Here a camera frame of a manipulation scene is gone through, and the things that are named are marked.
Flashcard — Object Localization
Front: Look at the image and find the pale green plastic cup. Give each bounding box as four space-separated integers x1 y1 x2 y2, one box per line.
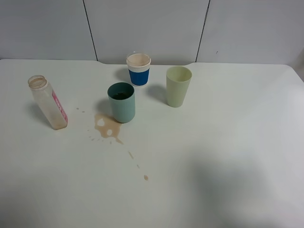
166 66 192 107

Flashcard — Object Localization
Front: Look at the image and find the brown spilled drink puddle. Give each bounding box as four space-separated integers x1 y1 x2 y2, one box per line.
76 107 150 181

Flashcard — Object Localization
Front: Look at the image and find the clear bottle with pink label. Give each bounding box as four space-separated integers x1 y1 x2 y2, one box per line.
28 75 68 130

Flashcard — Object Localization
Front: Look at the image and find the blue sleeved paper cup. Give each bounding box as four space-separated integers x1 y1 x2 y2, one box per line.
126 52 151 86

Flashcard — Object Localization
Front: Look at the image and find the teal plastic cup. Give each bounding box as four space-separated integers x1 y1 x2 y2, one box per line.
107 82 135 123

